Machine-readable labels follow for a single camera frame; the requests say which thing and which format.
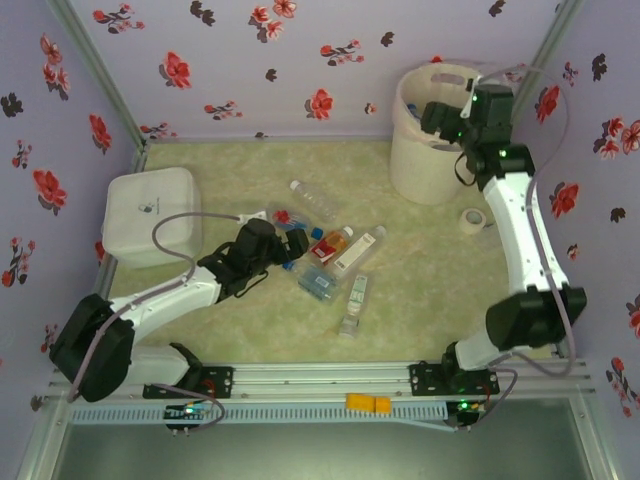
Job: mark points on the clear bottle red flower print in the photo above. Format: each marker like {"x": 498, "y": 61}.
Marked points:
{"x": 282, "y": 216}

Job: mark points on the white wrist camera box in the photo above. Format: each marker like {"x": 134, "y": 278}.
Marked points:
{"x": 252, "y": 216}
{"x": 467, "y": 107}

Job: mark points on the square bottle blue label blue cap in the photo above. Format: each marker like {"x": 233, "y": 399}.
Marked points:
{"x": 316, "y": 284}

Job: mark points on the aluminium frame post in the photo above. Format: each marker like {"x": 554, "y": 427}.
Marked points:
{"x": 545, "y": 50}
{"x": 100, "y": 75}

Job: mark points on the yellow plastic block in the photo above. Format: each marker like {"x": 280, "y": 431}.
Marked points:
{"x": 360, "y": 402}

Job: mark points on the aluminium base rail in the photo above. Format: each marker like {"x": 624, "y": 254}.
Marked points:
{"x": 320, "y": 380}

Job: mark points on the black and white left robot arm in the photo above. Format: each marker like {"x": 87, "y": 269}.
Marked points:
{"x": 165, "y": 300}

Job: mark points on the cream plastic waste bin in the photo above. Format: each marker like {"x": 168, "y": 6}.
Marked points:
{"x": 425, "y": 175}

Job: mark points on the clear unlabelled bottle white cap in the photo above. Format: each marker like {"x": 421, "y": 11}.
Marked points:
{"x": 315, "y": 200}

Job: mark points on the orange plastic block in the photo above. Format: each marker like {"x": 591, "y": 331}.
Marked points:
{"x": 383, "y": 405}

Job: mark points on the clear bottle green white label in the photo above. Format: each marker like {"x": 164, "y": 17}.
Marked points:
{"x": 356, "y": 297}

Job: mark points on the bottle red orange label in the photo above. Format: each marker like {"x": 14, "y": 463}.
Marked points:
{"x": 327, "y": 245}

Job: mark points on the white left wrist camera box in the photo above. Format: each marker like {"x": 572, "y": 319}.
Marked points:
{"x": 252, "y": 216}

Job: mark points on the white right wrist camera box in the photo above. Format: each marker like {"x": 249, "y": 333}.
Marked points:
{"x": 467, "y": 107}

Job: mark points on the white lidded plastic box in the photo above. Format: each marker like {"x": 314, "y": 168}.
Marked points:
{"x": 145, "y": 190}

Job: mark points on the beige masking tape roll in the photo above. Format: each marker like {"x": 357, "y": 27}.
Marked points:
{"x": 473, "y": 220}

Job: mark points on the aluminium lower frame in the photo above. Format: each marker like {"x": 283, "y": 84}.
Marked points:
{"x": 597, "y": 445}

